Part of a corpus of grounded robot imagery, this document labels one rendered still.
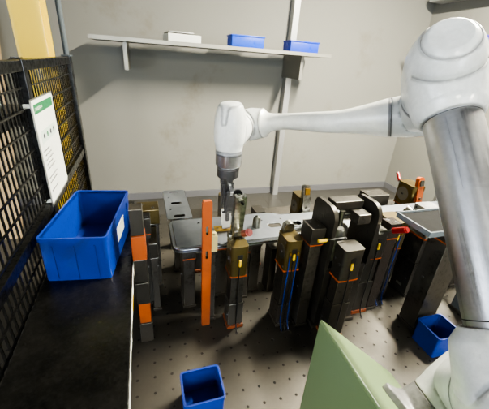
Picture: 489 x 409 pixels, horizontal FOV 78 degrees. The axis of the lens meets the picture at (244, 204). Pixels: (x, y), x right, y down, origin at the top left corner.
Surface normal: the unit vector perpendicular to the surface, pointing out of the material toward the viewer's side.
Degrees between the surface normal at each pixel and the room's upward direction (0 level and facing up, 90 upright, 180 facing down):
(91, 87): 90
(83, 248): 90
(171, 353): 0
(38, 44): 90
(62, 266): 90
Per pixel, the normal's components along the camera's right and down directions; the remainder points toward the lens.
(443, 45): -0.34, -0.41
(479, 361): -0.85, -0.42
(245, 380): 0.07, -0.90
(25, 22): 0.30, 0.43
